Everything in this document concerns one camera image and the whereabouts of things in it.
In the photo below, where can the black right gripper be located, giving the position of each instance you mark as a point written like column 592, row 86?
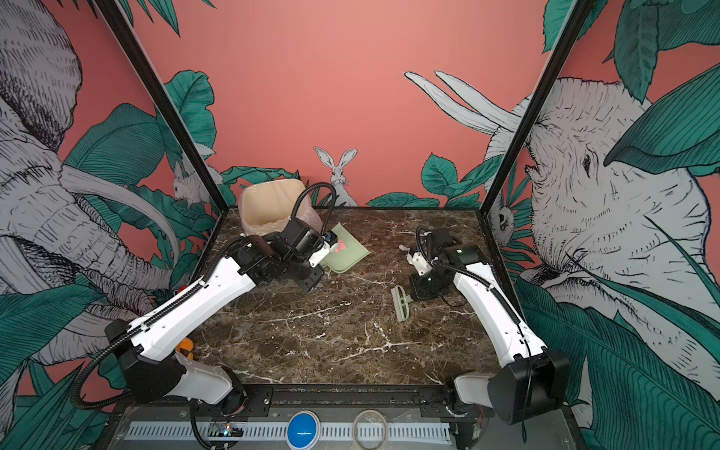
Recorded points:
column 417, row 290

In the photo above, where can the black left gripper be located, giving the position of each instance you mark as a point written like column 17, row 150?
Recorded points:
column 317, row 277

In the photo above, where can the pale green hand brush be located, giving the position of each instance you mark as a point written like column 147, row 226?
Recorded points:
column 401, row 303

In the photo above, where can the cream trash bin with bag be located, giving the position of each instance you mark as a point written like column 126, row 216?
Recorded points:
column 266, row 207

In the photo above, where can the pale green dustpan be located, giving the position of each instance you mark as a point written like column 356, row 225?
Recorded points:
column 343, row 261

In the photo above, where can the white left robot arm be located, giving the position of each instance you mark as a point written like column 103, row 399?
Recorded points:
column 145, row 348

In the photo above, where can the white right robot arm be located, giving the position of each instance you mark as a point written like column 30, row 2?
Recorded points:
column 532, row 378

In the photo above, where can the orange duck toy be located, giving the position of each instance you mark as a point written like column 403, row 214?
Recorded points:
column 185, row 347

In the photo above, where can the small circuit board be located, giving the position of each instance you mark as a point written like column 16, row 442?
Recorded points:
column 225, row 430

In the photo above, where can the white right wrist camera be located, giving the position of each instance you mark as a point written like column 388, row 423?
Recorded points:
column 419, row 262

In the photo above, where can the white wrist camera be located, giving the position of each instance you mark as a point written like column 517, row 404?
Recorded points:
column 419, row 262
column 329, row 243

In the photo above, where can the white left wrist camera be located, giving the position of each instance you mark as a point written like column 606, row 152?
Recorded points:
column 329, row 243

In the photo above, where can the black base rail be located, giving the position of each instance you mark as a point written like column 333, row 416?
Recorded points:
column 431, row 400

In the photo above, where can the black left frame post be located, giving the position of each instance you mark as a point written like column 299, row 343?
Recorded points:
column 119, row 25

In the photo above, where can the black frame post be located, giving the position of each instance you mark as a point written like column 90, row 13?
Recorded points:
column 573, row 24
column 119, row 25

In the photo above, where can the black right frame post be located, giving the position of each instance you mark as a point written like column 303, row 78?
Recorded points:
column 573, row 24

